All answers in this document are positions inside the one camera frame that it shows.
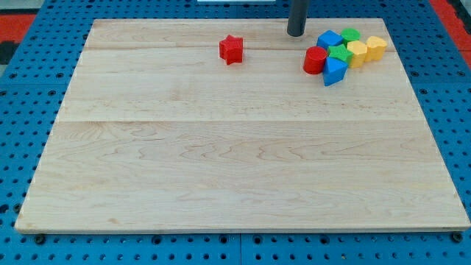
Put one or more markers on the green star block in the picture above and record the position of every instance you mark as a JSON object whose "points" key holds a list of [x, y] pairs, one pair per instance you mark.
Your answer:
{"points": [[340, 52]]}

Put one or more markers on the yellow heart block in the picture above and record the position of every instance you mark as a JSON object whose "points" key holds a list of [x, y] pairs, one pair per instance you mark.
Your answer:
{"points": [[376, 47]]}

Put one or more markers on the red cylinder block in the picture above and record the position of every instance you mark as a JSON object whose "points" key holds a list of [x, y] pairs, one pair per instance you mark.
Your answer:
{"points": [[315, 58]]}

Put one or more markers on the blue cube block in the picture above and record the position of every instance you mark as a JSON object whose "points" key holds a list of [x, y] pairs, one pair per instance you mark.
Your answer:
{"points": [[329, 38]]}

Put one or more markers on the blue triangle block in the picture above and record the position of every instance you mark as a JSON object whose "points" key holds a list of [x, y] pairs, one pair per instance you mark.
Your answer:
{"points": [[334, 71]]}

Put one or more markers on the light wooden board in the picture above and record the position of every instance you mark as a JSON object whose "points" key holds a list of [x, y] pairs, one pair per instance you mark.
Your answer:
{"points": [[157, 134]]}

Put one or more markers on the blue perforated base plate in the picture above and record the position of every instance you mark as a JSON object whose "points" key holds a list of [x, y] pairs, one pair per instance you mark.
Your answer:
{"points": [[33, 85]]}

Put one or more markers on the yellow hexagon block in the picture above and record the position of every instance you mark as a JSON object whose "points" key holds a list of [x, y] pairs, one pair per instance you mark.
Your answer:
{"points": [[359, 51]]}

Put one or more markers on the red star block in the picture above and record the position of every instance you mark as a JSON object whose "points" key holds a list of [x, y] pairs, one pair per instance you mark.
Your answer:
{"points": [[231, 49]]}

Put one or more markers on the green cylinder block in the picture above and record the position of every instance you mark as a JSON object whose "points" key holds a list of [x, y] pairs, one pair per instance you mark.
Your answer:
{"points": [[349, 35]]}

